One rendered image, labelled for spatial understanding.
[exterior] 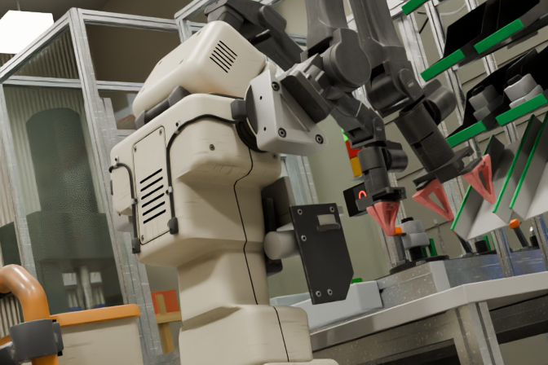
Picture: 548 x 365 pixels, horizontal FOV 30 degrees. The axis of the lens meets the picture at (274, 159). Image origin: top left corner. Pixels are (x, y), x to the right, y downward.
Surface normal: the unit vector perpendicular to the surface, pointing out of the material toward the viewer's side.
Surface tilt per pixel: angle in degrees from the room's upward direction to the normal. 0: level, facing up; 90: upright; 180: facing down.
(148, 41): 90
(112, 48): 90
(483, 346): 90
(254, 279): 90
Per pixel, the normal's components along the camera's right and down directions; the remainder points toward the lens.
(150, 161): -0.79, -0.11
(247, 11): 0.67, -0.24
